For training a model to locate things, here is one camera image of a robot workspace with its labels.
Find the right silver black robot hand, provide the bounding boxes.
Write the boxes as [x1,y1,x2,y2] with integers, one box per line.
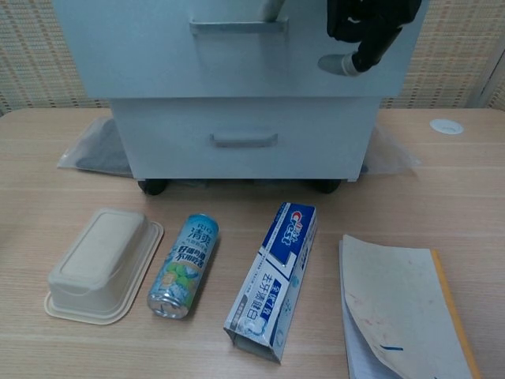
[260,0,423,77]

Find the black caster wheel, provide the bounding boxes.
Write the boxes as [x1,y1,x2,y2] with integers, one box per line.
[315,179,342,195]
[137,179,169,197]

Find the grey metal drawer front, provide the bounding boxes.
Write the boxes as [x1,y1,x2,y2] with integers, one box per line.
[110,97,380,181]

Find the blue white toothpaste box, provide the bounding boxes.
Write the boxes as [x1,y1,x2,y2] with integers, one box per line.
[223,201,319,366]

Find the worn beige notebook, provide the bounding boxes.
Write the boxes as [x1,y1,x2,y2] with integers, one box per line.
[338,234,484,379]

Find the clear plastic bag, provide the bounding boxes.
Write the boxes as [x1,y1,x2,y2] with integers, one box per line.
[56,117,420,175]

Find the light blue drink can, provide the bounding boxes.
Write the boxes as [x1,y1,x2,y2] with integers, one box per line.
[146,212,220,321]

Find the beige paper food container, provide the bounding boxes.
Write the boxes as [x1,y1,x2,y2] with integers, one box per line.
[43,208,165,326]

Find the grey round cable grommet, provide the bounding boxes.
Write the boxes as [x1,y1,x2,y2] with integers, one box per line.
[429,118,465,137]

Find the short silver drawer handle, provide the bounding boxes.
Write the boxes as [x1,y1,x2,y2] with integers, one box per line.
[208,133,279,150]

